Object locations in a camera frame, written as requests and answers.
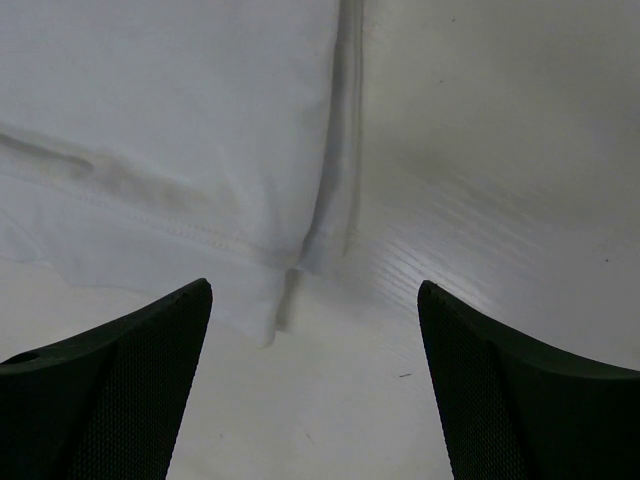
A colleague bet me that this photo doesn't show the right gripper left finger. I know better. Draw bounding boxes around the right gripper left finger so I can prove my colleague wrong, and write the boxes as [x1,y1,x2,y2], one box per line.
[1,279,212,480]

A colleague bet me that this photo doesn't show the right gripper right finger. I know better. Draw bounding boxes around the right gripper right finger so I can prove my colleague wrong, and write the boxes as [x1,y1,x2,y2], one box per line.
[417,281,639,479]

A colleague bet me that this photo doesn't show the white skirt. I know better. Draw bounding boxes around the white skirt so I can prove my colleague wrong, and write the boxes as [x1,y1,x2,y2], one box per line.
[1,1,363,346]

